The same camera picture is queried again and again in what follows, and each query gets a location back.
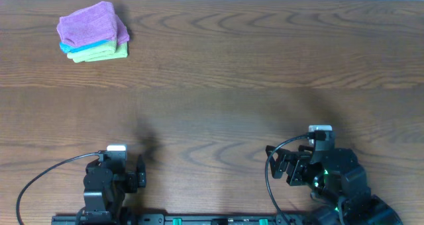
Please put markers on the purple microfiber cloth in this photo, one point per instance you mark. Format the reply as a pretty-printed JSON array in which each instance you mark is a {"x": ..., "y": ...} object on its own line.
[{"x": 88, "y": 25}]

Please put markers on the green folded cloth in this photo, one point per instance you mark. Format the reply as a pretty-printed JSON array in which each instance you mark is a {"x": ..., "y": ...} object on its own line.
[{"x": 107, "y": 51}]

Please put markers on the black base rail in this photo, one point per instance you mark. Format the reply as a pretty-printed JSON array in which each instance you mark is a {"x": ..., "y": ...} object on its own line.
[{"x": 160, "y": 219}]

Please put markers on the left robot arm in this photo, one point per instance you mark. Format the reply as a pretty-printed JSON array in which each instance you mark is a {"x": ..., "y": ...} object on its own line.
[{"x": 103, "y": 207}]

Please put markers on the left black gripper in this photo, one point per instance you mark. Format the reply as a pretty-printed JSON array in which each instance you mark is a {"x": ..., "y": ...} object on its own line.
[{"x": 131, "y": 180}]

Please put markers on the blue folded cloth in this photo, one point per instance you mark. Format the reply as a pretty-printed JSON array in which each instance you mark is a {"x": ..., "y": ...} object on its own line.
[{"x": 66, "y": 48}]

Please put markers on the small purple folded cloth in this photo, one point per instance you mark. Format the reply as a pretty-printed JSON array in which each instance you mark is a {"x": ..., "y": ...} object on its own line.
[{"x": 122, "y": 32}]

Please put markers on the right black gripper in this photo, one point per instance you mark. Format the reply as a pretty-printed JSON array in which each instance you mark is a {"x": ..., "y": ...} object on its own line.
[{"x": 277, "y": 169}]

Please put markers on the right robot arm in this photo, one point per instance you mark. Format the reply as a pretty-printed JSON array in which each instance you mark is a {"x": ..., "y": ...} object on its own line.
[{"x": 335, "y": 177}]

